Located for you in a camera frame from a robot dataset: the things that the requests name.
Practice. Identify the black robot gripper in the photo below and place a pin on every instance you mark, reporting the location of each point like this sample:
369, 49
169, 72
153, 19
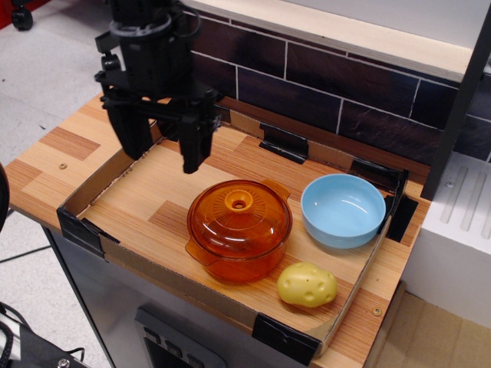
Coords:
147, 73

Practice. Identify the orange transparent pot lid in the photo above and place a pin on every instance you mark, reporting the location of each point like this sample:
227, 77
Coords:
241, 219

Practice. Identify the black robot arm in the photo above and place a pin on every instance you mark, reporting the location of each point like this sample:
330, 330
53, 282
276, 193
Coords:
145, 13

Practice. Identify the orange transparent pot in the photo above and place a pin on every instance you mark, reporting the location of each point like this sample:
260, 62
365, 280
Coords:
236, 270

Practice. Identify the black caster wheel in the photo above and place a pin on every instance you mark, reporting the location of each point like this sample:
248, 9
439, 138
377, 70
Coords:
21, 16

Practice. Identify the light blue bowl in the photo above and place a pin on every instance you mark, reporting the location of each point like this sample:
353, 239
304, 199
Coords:
342, 211

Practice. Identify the yellow toy potato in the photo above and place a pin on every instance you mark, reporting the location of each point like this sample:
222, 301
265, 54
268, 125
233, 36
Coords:
305, 284

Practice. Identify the grey toy oven panel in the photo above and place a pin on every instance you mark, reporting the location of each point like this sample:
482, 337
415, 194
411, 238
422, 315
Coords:
167, 347

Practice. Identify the cardboard fence with black tape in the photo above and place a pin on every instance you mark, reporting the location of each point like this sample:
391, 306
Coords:
138, 209

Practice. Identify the white toy sink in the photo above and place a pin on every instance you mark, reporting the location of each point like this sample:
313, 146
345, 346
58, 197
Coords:
449, 266

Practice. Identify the dark grey vertical post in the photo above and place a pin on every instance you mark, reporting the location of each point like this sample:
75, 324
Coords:
459, 110

